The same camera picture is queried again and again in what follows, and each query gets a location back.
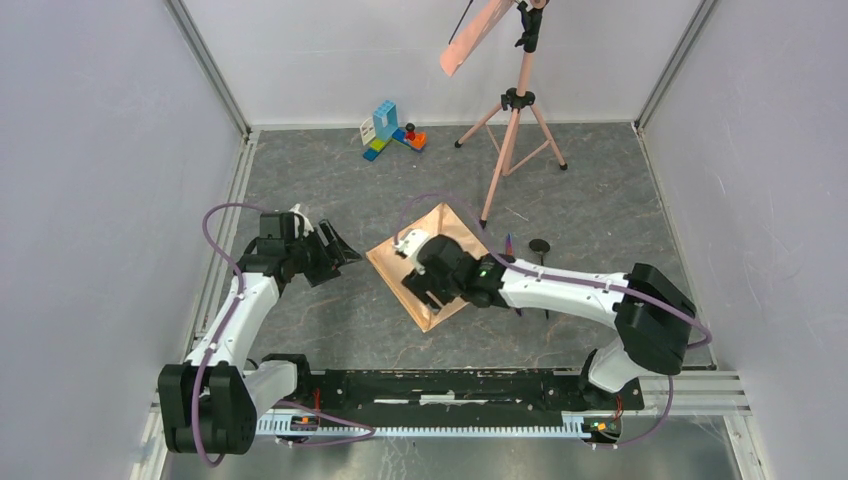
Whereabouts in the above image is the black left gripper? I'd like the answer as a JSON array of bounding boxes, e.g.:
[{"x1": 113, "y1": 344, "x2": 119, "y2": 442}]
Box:
[{"x1": 286, "y1": 220, "x2": 362, "y2": 288}]

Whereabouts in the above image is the peach cloth napkin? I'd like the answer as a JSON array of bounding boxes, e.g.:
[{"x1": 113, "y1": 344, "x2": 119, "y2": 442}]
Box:
[{"x1": 366, "y1": 203, "x2": 487, "y2": 332}]

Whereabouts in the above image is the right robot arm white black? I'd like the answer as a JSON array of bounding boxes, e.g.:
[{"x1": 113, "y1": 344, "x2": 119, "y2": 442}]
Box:
[{"x1": 393, "y1": 229, "x2": 695, "y2": 408}]

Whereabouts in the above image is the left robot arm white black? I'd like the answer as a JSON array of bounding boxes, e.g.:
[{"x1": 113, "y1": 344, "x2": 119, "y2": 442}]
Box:
[{"x1": 157, "y1": 207, "x2": 362, "y2": 460}]

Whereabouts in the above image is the iridescent rainbow knife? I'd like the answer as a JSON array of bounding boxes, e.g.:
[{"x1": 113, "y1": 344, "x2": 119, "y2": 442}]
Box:
[{"x1": 504, "y1": 233, "x2": 515, "y2": 261}]

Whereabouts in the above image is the black utensil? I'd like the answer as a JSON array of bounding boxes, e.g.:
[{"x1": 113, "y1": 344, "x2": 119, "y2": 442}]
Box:
[{"x1": 527, "y1": 238, "x2": 552, "y2": 321}]

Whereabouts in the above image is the colourful toy brick structure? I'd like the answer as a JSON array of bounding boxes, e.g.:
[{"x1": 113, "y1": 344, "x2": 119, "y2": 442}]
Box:
[{"x1": 359, "y1": 100, "x2": 428, "y2": 161}]

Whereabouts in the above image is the pink tripod stand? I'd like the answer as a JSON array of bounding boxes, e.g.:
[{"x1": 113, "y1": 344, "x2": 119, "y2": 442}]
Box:
[{"x1": 449, "y1": 1, "x2": 568, "y2": 227}]

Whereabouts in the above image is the pink panel on tripod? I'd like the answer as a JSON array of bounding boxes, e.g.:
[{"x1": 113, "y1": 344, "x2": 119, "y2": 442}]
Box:
[{"x1": 439, "y1": 0, "x2": 514, "y2": 76}]

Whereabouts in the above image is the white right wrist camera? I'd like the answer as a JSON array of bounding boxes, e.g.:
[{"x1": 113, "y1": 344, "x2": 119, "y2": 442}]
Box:
[{"x1": 393, "y1": 229, "x2": 430, "y2": 274}]

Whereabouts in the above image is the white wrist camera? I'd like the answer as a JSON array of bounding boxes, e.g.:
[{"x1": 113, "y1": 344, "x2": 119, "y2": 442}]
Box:
[
  {"x1": 393, "y1": 229, "x2": 430, "y2": 274},
  {"x1": 288, "y1": 203, "x2": 314, "y2": 239}
]

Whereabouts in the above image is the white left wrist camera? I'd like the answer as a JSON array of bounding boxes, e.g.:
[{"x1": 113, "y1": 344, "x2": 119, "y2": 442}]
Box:
[{"x1": 288, "y1": 203, "x2": 314, "y2": 239}]

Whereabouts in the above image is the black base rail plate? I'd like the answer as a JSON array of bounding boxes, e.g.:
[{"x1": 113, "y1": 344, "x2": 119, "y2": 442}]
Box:
[{"x1": 287, "y1": 368, "x2": 645, "y2": 427}]

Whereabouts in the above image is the aluminium frame rail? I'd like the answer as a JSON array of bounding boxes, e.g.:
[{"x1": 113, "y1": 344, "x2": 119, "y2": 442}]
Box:
[{"x1": 129, "y1": 368, "x2": 753, "y2": 480}]

